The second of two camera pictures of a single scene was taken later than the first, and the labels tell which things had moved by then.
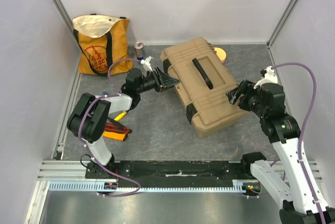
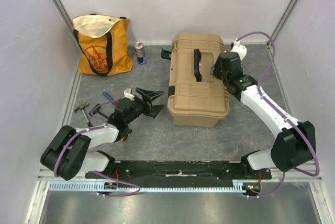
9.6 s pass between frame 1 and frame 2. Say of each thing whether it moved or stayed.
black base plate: stayed
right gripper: moved
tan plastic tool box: moved
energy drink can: stayed
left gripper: moved
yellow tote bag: stayed
